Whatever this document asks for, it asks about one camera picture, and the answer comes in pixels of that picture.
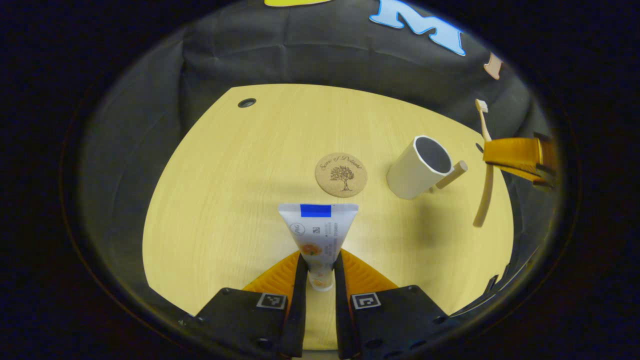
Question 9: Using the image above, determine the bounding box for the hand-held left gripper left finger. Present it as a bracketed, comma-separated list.
[194, 251, 309, 359]

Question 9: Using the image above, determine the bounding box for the white toothpaste tube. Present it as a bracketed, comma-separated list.
[278, 203, 360, 292]

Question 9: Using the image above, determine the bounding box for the beige toothbrush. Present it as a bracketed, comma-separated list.
[472, 99, 496, 228]

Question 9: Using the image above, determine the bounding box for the white cup with wooden handle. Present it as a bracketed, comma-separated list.
[386, 135, 469, 201]

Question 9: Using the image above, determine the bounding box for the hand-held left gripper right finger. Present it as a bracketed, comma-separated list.
[333, 248, 452, 360]

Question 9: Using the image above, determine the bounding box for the round cork coaster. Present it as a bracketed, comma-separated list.
[314, 152, 369, 198]

